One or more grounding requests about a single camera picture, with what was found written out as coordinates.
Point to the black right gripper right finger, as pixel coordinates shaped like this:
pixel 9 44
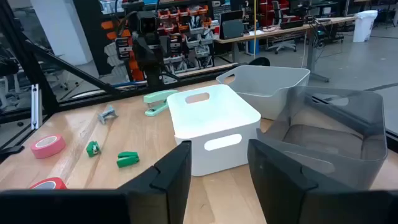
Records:
pixel 280 193

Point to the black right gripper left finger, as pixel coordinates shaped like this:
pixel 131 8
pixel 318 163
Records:
pixel 155 193

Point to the green mini stapler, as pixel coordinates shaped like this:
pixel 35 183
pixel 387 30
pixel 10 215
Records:
pixel 92 149
pixel 127 159

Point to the mint green stapler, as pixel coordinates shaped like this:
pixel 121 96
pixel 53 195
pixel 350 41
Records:
pixel 158 98

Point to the grey staple remover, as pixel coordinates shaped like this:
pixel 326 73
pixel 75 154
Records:
pixel 107 115

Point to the red tape roll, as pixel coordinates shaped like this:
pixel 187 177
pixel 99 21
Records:
pixel 49 184

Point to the pink tape roll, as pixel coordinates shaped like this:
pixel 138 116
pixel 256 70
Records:
pixel 48 147

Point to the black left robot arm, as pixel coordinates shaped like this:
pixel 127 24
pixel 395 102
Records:
pixel 154 77

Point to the shelf with orange bins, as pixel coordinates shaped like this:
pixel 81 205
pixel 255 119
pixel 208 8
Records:
pixel 186 18

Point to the smoky dark grey plastic bin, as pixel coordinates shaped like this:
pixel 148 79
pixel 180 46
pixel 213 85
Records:
pixel 326 140

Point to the dark laptop screen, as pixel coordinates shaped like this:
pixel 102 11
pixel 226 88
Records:
pixel 231 28

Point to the white plastic bin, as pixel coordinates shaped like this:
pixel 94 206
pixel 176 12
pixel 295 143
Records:
pixel 214 115

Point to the translucent light grey plastic bin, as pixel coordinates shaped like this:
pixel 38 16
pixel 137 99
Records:
pixel 264 84

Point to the long wooden desk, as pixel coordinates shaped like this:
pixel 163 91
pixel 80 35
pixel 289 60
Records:
pixel 280 32

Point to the black office chair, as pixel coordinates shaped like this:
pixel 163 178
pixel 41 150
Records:
pixel 276 15

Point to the white trash bin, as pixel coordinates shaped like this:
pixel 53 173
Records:
pixel 365 28

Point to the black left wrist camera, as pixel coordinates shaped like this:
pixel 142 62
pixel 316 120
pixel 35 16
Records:
pixel 148 23

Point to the silver frame bracket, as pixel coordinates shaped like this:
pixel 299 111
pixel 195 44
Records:
pixel 36 105

